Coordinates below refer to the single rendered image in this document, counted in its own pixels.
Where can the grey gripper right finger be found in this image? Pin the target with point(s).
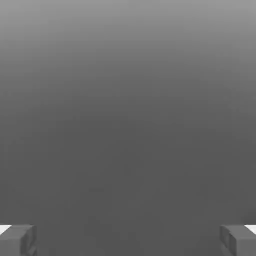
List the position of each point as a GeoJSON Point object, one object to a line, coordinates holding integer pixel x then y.
{"type": "Point", "coordinates": [242, 243]}

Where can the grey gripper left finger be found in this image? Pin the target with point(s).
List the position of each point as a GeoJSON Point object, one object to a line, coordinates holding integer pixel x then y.
{"type": "Point", "coordinates": [14, 242]}

